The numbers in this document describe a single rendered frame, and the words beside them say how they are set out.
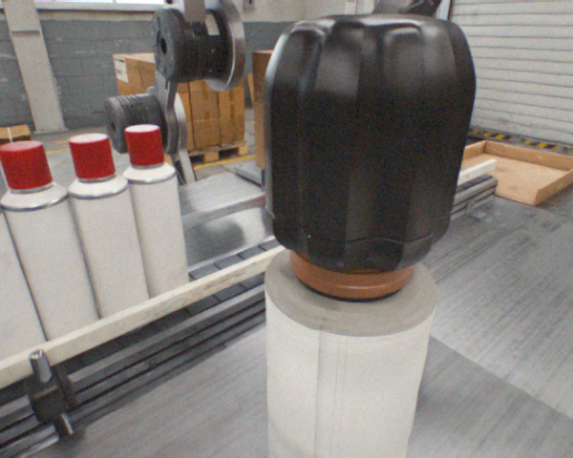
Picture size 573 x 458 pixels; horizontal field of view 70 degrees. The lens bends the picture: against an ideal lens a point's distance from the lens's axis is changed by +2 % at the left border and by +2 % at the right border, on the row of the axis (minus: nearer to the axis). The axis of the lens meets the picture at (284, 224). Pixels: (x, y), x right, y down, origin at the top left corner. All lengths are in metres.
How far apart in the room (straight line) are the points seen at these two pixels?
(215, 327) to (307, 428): 0.29
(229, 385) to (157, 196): 0.19
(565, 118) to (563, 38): 0.70
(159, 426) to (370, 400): 0.22
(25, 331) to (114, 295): 0.08
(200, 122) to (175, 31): 2.97
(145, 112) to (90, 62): 4.49
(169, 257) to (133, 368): 0.12
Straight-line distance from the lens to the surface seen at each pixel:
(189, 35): 0.92
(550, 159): 1.29
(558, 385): 0.55
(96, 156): 0.40
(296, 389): 0.21
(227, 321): 0.50
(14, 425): 0.47
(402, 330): 0.18
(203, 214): 0.52
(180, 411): 0.39
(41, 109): 5.76
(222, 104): 3.94
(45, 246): 0.41
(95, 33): 5.86
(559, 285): 0.73
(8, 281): 0.42
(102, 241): 0.41
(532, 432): 0.42
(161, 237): 0.44
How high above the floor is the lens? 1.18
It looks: 26 degrees down
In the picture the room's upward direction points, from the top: straight up
